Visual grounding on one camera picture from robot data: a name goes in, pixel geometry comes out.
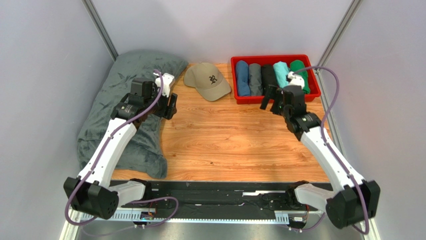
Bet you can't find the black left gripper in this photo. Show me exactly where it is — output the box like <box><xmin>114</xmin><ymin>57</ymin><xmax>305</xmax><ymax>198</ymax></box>
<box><xmin>144</xmin><ymin>84</ymin><xmax>177</xmax><ymax>120</ymax></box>

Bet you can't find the green t-shirt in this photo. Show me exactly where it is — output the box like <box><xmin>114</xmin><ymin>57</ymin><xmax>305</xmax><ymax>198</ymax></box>
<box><xmin>290</xmin><ymin>60</ymin><xmax>311</xmax><ymax>94</ymax></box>

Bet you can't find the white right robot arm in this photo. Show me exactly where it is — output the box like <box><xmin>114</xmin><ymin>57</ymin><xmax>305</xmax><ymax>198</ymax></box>
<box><xmin>260</xmin><ymin>85</ymin><xmax>381</xmax><ymax>230</ymax></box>

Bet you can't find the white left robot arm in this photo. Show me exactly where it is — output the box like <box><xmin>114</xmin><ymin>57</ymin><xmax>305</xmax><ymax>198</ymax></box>
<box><xmin>63</xmin><ymin>73</ymin><xmax>178</xmax><ymax>220</ymax></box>

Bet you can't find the black rolled t-shirt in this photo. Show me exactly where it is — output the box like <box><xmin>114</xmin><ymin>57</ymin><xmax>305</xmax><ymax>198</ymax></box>
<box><xmin>261</xmin><ymin>64</ymin><xmax>279</xmax><ymax>96</ymax></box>

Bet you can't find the grey rolled t-shirt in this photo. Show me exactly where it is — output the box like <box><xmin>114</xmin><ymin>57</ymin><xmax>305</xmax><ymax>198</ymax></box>
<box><xmin>248</xmin><ymin>63</ymin><xmax>263</xmax><ymax>96</ymax></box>

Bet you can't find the blue rolled t-shirt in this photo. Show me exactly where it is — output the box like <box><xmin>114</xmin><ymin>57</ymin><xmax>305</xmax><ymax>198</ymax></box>
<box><xmin>235</xmin><ymin>60</ymin><xmax>251</xmax><ymax>97</ymax></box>

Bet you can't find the turquoise rolled t-shirt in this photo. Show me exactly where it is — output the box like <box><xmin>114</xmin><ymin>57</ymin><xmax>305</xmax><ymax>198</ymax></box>
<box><xmin>273</xmin><ymin>61</ymin><xmax>290</xmax><ymax>88</ymax></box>

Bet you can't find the red plastic bin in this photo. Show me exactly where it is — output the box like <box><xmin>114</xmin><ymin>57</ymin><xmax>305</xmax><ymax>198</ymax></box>
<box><xmin>230</xmin><ymin>54</ymin><xmax>321</xmax><ymax>105</ymax></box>

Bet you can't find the tan baseball cap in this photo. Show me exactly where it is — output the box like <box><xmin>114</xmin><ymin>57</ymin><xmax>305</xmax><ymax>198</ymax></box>
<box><xmin>183</xmin><ymin>62</ymin><xmax>232</xmax><ymax>102</ymax></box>

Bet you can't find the grey plush pillow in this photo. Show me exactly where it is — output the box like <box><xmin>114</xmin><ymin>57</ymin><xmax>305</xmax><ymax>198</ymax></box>
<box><xmin>77</xmin><ymin>49</ymin><xmax>189</xmax><ymax>179</ymax></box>

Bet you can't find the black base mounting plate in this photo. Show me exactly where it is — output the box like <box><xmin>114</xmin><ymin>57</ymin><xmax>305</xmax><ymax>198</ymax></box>
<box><xmin>120</xmin><ymin>180</ymin><xmax>319</xmax><ymax>221</ymax></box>

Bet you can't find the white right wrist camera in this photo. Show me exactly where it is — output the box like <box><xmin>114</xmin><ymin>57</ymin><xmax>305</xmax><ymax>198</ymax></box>
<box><xmin>286</xmin><ymin>71</ymin><xmax>305</xmax><ymax>89</ymax></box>

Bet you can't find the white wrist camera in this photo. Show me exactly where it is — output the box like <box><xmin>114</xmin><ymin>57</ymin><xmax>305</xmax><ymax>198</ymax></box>
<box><xmin>286</xmin><ymin>71</ymin><xmax>305</xmax><ymax>89</ymax></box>
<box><xmin>153</xmin><ymin>72</ymin><xmax>176</xmax><ymax>98</ymax></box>

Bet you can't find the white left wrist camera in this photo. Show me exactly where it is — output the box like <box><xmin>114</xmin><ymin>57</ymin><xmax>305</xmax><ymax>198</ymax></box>
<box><xmin>153</xmin><ymin>72</ymin><xmax>176</xmax><ymax>98</ymax></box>

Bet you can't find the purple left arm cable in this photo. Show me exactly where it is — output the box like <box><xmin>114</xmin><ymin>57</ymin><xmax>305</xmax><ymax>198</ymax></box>
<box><xmin>64</xmin><ymin>69</ymin><xmax>165</xmax><ymax>227</ymax></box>

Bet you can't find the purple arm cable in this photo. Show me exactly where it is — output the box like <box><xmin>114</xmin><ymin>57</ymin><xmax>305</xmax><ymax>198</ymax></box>
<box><xmin>64</xmin><ymin>69</ymin><xmax>165</xmax><ymax>227</ymax></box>
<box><xmin>291</xmin><ymin>65</ymin><xmax>370</xmax><ymax>235</ymax></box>

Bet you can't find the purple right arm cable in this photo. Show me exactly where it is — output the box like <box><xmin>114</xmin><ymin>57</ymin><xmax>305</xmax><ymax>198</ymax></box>
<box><xmin>291</xmin><ymin>65</ymin><xmax>370</xmax><ymax>235</ymax></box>

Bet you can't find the aluminium frame rail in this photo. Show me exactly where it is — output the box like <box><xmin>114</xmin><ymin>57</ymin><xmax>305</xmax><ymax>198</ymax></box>
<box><xmin>60</xmin><ymin>191</ymin><xmax>380</xmax><ymax>240</ymax></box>

